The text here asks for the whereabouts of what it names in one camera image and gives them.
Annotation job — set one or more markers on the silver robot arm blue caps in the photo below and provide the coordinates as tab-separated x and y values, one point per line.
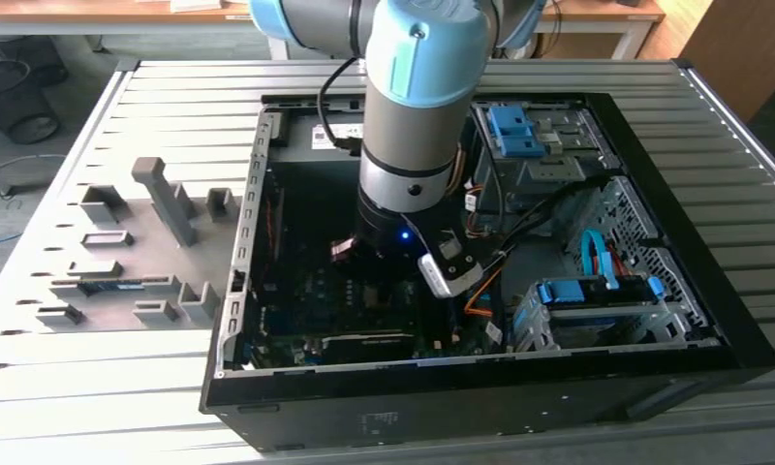
413	145

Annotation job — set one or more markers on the green motherboard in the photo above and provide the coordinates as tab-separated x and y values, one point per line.
309	310

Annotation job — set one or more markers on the black RAM stick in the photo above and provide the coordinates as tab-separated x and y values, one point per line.
453	324

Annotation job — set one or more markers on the black graphics card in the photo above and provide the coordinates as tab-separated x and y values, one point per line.
368	348

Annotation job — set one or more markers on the grey power supply unit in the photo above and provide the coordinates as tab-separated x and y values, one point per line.
297	140

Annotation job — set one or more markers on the hard disk in blue carrier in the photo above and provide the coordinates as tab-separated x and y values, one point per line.
561	293

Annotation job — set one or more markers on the blue plastic bay latch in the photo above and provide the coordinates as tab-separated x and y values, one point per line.
513	131

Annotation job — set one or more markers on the grey metal optical drive cage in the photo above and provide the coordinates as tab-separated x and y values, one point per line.
555	169

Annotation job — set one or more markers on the grey parts rack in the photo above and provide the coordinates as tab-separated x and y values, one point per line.
168	218

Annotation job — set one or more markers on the black open PC case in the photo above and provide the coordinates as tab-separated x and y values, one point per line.
425	412

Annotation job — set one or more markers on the silver metal disk bay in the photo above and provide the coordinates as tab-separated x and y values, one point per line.
620	319

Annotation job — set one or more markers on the blue RAM stick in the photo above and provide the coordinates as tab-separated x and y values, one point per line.
109	287

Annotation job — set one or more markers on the white papers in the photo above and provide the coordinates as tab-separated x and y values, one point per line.
193	5

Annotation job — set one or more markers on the black mesh waste bin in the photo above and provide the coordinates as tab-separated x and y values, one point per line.
11	106
45	53

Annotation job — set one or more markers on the wooden desk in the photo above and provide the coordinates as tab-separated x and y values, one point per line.
102	12

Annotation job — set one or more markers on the wooden cabinet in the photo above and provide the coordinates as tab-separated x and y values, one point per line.
736	48

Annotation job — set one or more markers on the black camera bracket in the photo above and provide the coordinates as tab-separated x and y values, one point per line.
436	232

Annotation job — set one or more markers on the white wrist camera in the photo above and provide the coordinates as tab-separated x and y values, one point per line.
448	281

